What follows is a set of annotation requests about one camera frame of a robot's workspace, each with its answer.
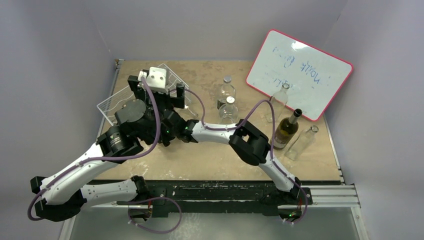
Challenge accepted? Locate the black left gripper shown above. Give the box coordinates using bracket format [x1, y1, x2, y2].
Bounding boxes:
[129, 76, 184, 142]

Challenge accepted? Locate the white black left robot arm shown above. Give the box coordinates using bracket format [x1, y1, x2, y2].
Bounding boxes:
[27, 76, 185, 222]

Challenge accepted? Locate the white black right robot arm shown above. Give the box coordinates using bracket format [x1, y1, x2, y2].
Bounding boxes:
[161, 110, 307, 204]

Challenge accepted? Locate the round clear bottle silver cap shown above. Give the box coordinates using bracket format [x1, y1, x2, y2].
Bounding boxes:
[218, 96, 239, 125]

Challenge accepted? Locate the tall clear bottle silver cap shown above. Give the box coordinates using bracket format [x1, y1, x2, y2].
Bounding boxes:
[216, 75, 236, 110]

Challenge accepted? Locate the tall clear bottle by whiteboard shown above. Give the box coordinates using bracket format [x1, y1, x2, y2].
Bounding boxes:
[265, 83, 290, 123]

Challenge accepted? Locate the dark wine bottle foil neck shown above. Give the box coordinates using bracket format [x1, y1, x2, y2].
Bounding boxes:
[273, 108, 303, 150]

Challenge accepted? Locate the clear glass bottle lying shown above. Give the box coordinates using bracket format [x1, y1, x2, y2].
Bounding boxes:
[284, 125, 319, 161]

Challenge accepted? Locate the pink framed whiteboard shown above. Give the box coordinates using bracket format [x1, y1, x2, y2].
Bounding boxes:
[246, 29, 354, 121]

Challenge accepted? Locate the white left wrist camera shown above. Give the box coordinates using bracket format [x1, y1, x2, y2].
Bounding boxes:
[137, 66, 169, 94]

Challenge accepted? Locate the white wire wine rack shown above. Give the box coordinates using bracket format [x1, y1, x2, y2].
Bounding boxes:
[96, 63, 189, 126]

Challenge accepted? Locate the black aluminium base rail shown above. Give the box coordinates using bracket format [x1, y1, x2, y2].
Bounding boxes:
[92, 179, 360, 220]

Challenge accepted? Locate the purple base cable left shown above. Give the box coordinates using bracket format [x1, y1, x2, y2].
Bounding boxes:
[127, 196, 183, 235]

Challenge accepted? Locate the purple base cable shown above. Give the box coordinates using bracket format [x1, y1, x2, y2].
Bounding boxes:
[127, 196, 183, 235]
[282, 198, 315, 226]

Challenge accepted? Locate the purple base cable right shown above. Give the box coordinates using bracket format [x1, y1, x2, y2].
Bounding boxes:
[282, 198, 315, 226]

